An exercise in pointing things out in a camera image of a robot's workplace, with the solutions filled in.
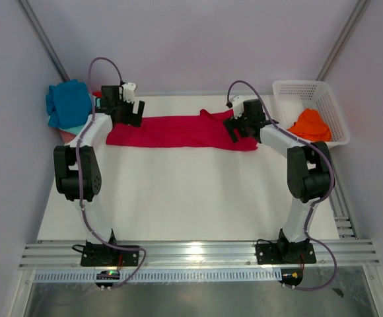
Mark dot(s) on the red folded t shirt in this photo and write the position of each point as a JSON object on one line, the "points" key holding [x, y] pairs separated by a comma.
{"points": [[97, 94]]}

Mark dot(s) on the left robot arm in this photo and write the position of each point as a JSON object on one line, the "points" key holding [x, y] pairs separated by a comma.
{"points": [[78, 176]]}

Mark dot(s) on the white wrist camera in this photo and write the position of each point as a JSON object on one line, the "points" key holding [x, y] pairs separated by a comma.
{"points": [[236, 104], [127, 92]]}

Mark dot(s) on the orange t shirt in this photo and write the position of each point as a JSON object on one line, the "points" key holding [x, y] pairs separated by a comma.
{"points": [[310, 126]]}

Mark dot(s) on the pink folded t shirt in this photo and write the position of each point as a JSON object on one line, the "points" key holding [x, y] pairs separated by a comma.
{"points": [[66, 136]]}

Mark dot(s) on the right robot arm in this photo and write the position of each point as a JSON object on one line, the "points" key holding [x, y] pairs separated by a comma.
{"points": [[309, 178]]}

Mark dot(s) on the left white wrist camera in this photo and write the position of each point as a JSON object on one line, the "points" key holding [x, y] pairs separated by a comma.
{"points": [[127, 92]]}

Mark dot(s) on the black controller board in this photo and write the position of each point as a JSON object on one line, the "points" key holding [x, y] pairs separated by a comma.
{"points": [[291, 277], [107, 278]]}

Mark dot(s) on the right side aluminium rail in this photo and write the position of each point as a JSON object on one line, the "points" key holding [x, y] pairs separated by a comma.
{"points": [[341, 208]]}

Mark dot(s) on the slotted grey cable duct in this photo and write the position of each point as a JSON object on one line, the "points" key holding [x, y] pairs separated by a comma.
{"points": [[163, 275]]}

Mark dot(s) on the left black controller board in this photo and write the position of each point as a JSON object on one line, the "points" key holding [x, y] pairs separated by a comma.
{"points": [[107, 278]]}

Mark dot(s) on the left corner aluminium post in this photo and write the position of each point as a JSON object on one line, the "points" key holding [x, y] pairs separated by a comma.
{"points": [[43, 38]]}

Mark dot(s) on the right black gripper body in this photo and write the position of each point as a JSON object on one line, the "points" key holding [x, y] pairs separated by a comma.
{"points": [[242, 125]]}

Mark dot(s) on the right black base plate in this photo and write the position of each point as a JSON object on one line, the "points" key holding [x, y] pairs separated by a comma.
{"points": [[284, 253]]}

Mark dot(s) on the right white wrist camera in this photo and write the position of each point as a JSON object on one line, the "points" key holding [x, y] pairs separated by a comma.
{"points": [[236, 104]]}

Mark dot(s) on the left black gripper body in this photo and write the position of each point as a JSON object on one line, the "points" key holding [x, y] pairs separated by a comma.
{"points": [[125, 112]]}

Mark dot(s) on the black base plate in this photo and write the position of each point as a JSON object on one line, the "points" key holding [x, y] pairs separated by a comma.
{"points": [[284, 253], [99, 255]]}

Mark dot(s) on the right black controller board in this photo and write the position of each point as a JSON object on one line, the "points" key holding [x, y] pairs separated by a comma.
{"points": [[291, 277]]}

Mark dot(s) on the magenta t shirt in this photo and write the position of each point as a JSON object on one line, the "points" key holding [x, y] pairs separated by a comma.
{"points": [[205, 130]]}

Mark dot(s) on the right corner aluminium post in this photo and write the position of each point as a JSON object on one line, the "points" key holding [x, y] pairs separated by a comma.
{"points": [[343, 38]]}

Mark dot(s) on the blue folded t shirt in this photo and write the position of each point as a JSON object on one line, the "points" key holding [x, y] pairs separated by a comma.
{"points": [[68, 104]]}

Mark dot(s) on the corner aluminium post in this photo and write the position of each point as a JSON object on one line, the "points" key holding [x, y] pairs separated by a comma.
{"points": [[343, 38], [43, 38]]}

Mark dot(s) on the aluminium rail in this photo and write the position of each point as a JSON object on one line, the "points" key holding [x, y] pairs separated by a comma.
{"points": [[191, 255], [341, 208]]}

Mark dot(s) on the white plastic basket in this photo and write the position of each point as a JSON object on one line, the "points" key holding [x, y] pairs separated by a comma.
{"points": [[292, 97]]}

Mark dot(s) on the aluminium front rail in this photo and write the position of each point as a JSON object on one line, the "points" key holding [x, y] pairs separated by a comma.
{"points": [[191, 255]]}

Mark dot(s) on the teal folded t shirt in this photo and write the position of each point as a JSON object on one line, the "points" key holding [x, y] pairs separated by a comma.
{"points": [[77, 130]]}

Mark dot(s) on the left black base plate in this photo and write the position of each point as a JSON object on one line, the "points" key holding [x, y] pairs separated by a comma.
{"points": [[99, 255]]}

